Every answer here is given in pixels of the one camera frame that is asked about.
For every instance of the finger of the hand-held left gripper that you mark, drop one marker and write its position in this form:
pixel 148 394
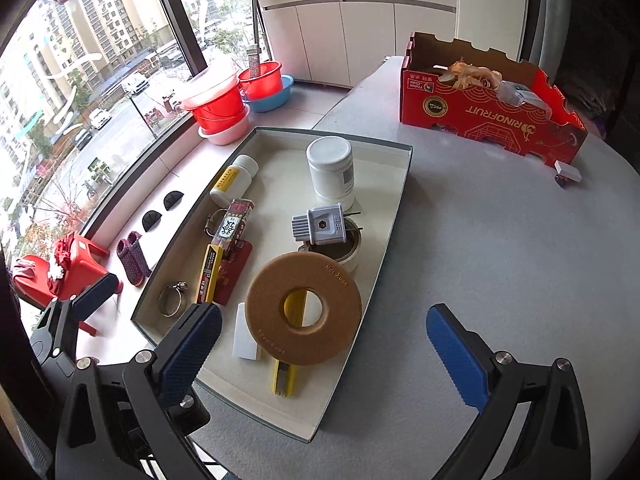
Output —
pixel 97 294

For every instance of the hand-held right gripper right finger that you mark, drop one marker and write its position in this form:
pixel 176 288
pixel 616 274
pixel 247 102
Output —
pixel 457 360

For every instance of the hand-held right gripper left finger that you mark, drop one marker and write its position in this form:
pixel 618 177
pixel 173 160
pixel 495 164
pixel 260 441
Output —
pixel 192 355

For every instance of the white rectangular block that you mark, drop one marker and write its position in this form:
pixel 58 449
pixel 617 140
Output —
pixel 245 335

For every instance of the small yellow utility knife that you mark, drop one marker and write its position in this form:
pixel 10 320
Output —
pixel 210 275

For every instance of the long yellow utility knife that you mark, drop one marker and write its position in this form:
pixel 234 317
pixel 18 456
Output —
pixel 282 380

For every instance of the small red patterned box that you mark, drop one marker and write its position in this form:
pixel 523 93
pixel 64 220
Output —
pixel 231 225

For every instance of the white tape roll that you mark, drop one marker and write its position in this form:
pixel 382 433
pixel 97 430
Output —
pixel 351 256

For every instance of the grey shallow tray box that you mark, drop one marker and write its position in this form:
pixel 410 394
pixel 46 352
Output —
pixel 380 200

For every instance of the white bottle yellow label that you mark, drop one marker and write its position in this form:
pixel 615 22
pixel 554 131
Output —
pixel 235 175

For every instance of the white plug adapter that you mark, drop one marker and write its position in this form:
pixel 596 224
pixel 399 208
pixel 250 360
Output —
pixel 322 225

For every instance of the white plastic jar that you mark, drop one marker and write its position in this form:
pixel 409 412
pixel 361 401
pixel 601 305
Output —
pixel 327 170

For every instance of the maroon slipper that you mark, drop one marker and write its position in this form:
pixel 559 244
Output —
pixel 140 255
pixel 127 265

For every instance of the red white cloth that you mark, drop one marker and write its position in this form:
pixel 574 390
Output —
pixel 62 255

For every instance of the red plastic stool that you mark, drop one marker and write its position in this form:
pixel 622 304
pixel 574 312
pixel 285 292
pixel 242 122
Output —
pixel 37 287

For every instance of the pink cloth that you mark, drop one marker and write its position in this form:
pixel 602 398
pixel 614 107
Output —
pixel 22 270

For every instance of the black half-round pad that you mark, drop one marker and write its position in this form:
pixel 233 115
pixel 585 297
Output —
pixel 174 201
pixel 151 223

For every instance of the white basin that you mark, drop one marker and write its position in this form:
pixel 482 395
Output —
pixel 225 138

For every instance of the small dark object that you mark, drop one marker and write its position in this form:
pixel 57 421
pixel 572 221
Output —
pixel 562 183

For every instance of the translucent red basin stack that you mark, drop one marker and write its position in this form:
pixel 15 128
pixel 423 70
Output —
pixel 215 110

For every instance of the small white box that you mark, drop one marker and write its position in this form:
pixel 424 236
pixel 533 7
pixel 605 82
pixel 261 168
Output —
pixel 568 170

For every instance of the red cardboard box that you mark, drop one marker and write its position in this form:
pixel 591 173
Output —
pixel 475 110

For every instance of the blue basin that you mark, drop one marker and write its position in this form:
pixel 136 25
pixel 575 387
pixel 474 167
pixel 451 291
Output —
pixel 280 101

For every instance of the clear plastic packet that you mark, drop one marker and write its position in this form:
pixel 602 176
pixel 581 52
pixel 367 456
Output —
pixel 520 93

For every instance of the beige dried flower bunch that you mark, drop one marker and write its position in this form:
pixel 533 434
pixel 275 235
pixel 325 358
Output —
pixel 475 75

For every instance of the white cabinet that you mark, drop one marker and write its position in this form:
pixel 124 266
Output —
pixel 350 35

